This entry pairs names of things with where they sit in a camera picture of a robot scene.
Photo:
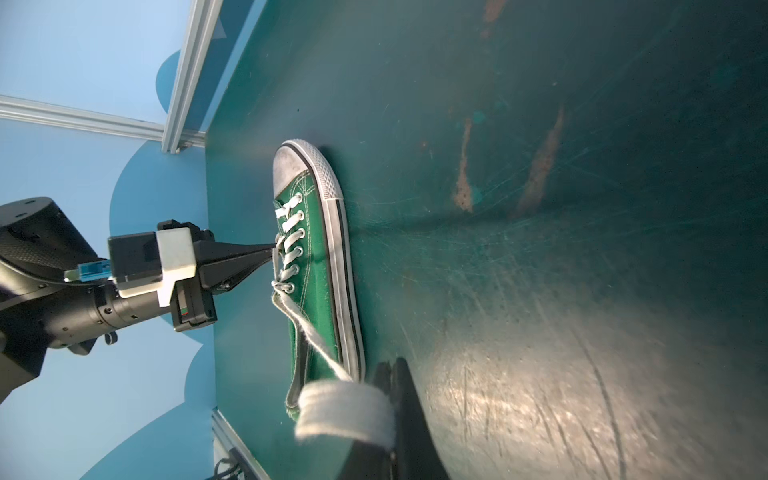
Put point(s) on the back aluminium frame bar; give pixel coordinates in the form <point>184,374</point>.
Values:
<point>23,110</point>

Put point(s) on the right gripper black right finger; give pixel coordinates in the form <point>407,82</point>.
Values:
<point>415,455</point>

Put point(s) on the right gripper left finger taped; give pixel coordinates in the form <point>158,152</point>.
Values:
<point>362,413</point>

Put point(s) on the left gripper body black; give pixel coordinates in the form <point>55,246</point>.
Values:
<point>81,315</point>

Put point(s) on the green canvas sneaker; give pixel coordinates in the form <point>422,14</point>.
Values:
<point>330,299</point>

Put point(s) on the left aluminium frame post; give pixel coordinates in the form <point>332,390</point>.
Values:
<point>201,25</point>

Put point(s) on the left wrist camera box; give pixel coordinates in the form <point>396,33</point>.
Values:
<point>139,264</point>

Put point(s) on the front aluminium rail bed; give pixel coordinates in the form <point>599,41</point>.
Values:
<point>232,459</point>

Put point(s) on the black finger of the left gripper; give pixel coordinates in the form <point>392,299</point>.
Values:
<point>235,256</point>
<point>224,275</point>

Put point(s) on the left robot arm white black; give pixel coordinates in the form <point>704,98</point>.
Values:
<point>56,292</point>

